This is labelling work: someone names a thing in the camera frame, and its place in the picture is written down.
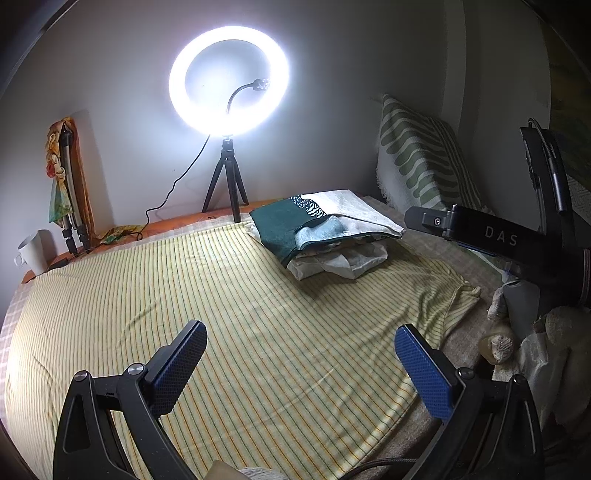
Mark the folded silver tripod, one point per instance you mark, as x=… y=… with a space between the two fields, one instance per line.
x=72 y=184

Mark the yellow striped shirt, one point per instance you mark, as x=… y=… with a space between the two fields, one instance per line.
x=231 y=300

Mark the person's right hand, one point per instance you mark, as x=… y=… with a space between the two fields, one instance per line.
x=549 y=364

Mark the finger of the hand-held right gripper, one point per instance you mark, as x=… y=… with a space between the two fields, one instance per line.
x=427 y=220

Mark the white mug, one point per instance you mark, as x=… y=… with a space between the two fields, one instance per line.
x=34 y=254

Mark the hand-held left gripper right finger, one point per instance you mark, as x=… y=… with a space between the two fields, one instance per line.
x=422 y=369

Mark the green and white printed garment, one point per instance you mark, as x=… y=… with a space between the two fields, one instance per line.
x=272 y=226

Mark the checked beige blanket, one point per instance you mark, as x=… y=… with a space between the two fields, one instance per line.
x=11 y=318

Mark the green striped white pillow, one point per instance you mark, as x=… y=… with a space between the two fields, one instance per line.
x=415 y=152

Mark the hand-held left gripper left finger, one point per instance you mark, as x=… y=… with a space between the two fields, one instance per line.
x=180 y=369

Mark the white sheer cloth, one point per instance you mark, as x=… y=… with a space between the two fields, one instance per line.
x=332 y=265

